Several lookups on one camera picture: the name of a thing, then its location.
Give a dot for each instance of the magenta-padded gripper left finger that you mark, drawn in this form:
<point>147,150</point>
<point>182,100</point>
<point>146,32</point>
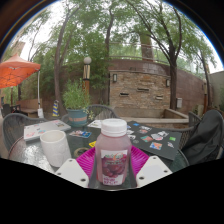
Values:
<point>70,171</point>

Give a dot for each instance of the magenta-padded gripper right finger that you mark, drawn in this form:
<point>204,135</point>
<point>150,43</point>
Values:
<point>153,170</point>

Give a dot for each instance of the pink juice bottle white cap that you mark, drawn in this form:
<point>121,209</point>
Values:
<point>113,150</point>

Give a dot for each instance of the white cup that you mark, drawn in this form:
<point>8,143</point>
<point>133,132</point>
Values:
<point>55,150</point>

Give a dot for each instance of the black laptop with stickers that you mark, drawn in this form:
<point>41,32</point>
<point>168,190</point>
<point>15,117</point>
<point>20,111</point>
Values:
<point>160,143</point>

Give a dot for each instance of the yellow square card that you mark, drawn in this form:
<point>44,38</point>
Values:
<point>92,144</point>

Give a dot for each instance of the blue sticker card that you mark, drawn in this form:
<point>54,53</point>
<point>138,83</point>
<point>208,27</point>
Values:
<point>80,134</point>

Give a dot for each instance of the silver laptop with stickers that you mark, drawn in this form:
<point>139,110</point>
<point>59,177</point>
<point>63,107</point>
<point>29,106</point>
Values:
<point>45,129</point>

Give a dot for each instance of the white sticker sheet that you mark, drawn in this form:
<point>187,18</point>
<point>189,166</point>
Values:
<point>95,124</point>

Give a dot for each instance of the black jacket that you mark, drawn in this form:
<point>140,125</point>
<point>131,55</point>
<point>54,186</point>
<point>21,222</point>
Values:
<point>205,136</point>

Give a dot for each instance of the blue yellow striped cone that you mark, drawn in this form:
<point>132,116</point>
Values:
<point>55,110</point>

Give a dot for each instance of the potted green plant teal pot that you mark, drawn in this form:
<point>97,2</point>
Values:
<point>76,100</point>

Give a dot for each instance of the dark-trunked tree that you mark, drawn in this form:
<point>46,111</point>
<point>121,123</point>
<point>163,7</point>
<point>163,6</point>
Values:
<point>173,90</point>

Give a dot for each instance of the leaning slender tree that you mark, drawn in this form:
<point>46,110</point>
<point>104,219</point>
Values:
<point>57,83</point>

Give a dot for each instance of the orange canopy with white pole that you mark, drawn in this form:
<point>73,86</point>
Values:
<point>16,70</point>

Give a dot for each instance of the white wall box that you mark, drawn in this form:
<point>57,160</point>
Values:
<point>179,103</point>

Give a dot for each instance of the wall lantern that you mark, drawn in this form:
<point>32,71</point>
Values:
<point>167,83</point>
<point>114,78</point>

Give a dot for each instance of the globe-topped lamp post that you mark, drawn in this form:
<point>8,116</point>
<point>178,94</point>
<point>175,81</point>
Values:
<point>86,75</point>

